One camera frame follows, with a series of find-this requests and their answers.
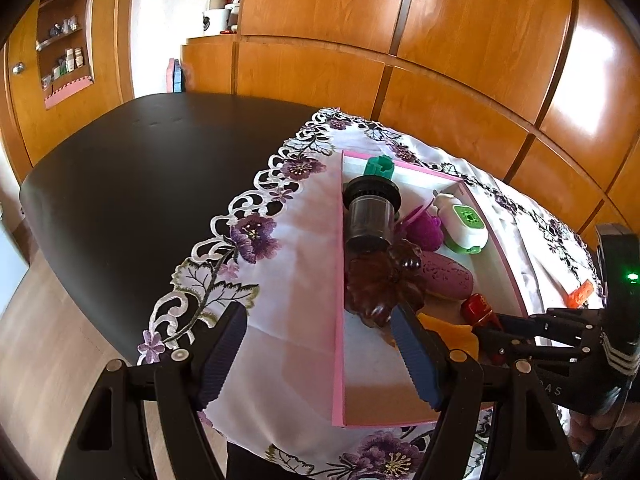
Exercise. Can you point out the wooden wardrobe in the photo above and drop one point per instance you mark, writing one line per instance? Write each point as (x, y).
(450, 60)

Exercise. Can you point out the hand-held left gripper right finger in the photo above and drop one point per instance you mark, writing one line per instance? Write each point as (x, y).
(415, 360)

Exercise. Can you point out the brown flower-shaped scalp massager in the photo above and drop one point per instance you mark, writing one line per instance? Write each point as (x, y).
(382, 280)

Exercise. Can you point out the magenta plastic toy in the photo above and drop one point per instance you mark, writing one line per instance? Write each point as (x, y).
(425, 230)

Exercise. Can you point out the black filter with clear cup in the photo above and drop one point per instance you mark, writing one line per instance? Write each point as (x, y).
(370, 215)

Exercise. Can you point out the pink shallow box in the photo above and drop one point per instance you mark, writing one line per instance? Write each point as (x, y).
(370, 380)

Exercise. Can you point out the wooden shelf cabinet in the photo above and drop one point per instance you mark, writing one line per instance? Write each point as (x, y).
(65, 60)

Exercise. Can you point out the white and green device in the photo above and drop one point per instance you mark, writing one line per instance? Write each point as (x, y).
(465, 225)

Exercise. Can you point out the group of small bottles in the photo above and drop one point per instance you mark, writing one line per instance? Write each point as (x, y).
(65, 62)

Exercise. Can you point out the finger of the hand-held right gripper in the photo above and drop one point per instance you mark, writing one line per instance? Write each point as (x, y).
(540, 325)
(540, 352)

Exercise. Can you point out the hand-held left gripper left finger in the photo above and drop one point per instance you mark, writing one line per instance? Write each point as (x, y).
(222, 355)

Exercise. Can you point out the white canister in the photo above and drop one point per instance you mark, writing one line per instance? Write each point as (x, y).
(216, 21)

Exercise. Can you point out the teal plastic toy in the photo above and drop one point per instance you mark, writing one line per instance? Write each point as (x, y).
(377, 166)

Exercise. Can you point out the orange toy block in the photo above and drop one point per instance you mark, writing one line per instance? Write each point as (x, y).
(581, 294)

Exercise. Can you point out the red cylinder case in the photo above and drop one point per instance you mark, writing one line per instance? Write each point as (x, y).
(475, 310)

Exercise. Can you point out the white embroidered floral tablecloth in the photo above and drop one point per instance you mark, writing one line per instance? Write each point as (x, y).
(295, 270)

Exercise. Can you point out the yellow toy boat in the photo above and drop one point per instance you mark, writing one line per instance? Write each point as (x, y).
(452, 337)

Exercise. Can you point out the person's right hand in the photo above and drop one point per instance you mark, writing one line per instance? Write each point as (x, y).
(592, 430)

